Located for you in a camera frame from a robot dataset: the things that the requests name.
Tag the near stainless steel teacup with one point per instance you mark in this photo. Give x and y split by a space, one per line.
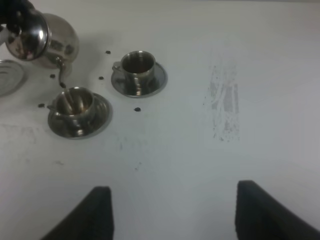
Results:
75 103

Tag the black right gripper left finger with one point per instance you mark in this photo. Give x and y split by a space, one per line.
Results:
91 219

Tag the near stainless steel saucer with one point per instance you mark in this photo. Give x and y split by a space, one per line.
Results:
79 129

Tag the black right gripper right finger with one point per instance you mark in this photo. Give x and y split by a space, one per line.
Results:
259 216

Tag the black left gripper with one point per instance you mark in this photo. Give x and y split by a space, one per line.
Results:
13 12

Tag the stainless steel teapot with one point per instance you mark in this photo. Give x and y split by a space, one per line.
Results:
46 40

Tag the far stainless steel saucer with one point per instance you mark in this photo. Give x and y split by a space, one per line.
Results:
133 87

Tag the stainless steel teacup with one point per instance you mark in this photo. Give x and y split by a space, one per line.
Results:
75 103
139 63

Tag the stainless steel saucer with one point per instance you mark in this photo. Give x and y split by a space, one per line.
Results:
133 87
79 129

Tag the far stainless steel teacup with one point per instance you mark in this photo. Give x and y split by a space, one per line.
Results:
139 63

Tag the steel teapot tray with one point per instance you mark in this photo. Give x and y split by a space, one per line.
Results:
12 76

